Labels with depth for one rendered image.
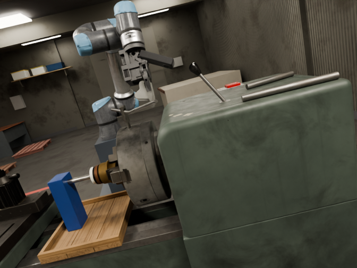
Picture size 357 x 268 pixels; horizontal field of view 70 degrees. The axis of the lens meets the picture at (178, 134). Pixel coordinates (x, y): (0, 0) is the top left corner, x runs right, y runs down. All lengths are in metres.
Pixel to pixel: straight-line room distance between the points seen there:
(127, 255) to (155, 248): 0.11
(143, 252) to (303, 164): 0.63
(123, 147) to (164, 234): 0.34
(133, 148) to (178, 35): 9.70
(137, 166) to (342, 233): 0.72
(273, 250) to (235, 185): 0.28
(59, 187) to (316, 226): 0.93
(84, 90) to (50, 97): 1.26
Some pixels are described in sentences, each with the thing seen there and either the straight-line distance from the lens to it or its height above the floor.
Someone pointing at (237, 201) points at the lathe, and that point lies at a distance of 0.86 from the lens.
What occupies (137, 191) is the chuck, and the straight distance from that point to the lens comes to 0.90.
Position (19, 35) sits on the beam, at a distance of 7.67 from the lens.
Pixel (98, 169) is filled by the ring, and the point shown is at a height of 1.11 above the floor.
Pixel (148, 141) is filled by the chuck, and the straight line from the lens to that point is 0.87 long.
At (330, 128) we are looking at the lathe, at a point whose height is 1.12.
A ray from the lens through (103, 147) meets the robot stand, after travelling 1.52.
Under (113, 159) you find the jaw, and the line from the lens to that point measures 1.04.
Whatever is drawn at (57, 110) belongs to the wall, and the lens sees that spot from 10.73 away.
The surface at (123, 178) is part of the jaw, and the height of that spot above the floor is 1.10.
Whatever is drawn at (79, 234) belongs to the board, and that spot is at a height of 0.89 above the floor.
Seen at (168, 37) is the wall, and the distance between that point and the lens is 10.41.
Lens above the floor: 1.41
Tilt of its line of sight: 15 degrees down
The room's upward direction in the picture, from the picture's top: 15 degrees counter-clockwise
